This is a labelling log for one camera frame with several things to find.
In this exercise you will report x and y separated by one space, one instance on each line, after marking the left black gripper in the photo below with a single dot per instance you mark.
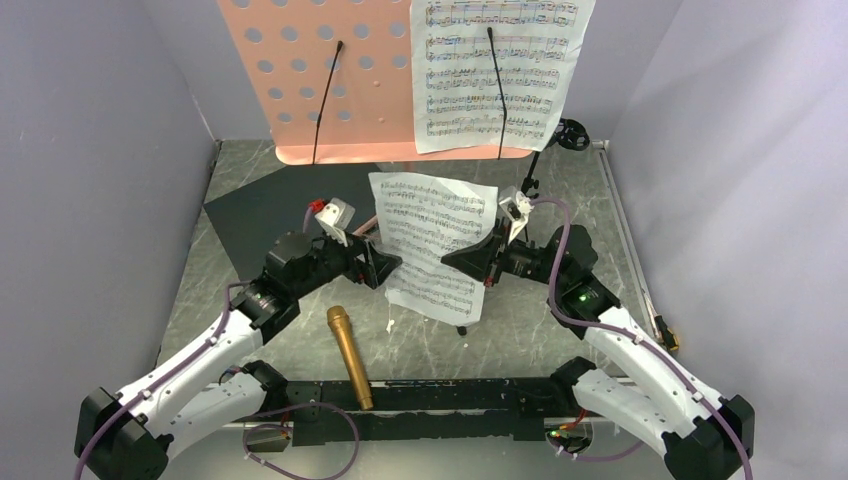
379 264

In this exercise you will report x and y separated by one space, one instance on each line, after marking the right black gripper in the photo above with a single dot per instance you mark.
481 259

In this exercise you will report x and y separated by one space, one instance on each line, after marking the sheet music page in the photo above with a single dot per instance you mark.
421 219
492 73

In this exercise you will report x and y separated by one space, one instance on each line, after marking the gold microphone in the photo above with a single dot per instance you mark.
339 322

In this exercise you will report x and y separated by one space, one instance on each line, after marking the black microphone stand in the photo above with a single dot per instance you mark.
566 170

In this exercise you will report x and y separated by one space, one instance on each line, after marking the pink music stand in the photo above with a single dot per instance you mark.
334 80

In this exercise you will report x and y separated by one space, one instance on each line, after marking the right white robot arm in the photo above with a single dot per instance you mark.
698 432

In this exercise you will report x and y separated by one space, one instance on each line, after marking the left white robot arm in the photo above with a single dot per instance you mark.
134 432

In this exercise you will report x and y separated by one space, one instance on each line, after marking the black blue flat box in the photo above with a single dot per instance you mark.
249 219

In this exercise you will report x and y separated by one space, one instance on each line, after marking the yellow black screwdriver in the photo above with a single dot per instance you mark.
667 338

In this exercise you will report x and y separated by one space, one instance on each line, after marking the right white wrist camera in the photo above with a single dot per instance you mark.
517 208

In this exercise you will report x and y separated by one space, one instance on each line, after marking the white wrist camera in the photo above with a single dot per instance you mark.
517 208
334 216

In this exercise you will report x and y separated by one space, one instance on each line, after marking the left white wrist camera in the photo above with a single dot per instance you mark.
334 216

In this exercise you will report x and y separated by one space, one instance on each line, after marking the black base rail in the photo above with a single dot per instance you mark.
520 409

